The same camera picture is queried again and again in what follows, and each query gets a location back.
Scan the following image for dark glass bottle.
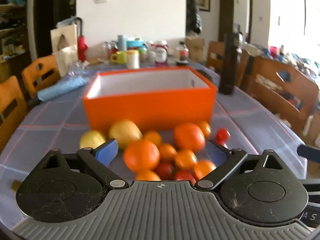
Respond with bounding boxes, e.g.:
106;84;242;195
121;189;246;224
176;42;190;67

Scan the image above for black thermos flask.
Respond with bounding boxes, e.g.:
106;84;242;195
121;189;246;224
218;32;237;96

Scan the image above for white yellow-lidded container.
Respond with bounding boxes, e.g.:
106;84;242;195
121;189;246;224
126;50;140;69

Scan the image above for red tomato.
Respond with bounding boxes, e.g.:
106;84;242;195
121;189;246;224
154;162;175;181
216;127;231;142
173;169;197;185

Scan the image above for tall light blue cup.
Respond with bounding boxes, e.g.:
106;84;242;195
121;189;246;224
117;35;127;52

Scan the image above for dark hanging jacket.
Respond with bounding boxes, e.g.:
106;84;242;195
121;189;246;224
186;0;202;35

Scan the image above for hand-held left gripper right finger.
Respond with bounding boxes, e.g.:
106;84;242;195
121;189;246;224
195;139;292;189

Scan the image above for blue folded umbrella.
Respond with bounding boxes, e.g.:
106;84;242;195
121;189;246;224
37;76;88;103

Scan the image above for green mug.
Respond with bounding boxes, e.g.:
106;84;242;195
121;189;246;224
110;51;128;64

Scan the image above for red-labelled supplement bottle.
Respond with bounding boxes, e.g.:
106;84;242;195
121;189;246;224
153;40;169;67

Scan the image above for brown cardboard box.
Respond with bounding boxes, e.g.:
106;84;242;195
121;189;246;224
186;37;206;62

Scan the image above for dark wooden shelf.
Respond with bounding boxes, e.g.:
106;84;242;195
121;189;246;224
0;0;32;80

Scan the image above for yellow lemon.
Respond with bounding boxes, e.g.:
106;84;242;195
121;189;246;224
79;130;107;151
108;119;143;151

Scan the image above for clear glass jar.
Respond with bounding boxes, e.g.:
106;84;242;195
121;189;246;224
102;41;118;57

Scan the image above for orange cardboard box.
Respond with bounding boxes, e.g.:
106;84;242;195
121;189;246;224
82;67;218;133

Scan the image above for white paper bag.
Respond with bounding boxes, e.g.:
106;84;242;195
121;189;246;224
50;24;78;77

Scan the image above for teal food container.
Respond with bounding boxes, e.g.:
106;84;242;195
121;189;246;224
126;38;146;51

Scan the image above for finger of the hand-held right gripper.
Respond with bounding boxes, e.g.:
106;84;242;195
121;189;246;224
297;144;320;165

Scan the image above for pile of colourful clutter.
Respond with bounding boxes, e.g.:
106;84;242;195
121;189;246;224
260;44;320;77

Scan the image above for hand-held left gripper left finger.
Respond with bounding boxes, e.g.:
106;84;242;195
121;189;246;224
31;139;129;190

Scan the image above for blue checked tablecloth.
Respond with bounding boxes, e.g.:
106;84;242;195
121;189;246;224
0;59;320;232

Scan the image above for pile of small tangerines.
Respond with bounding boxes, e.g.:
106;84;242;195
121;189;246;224
134;121;217;182

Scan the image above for red umbrella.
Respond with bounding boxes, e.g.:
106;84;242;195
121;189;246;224
76;17;89;63

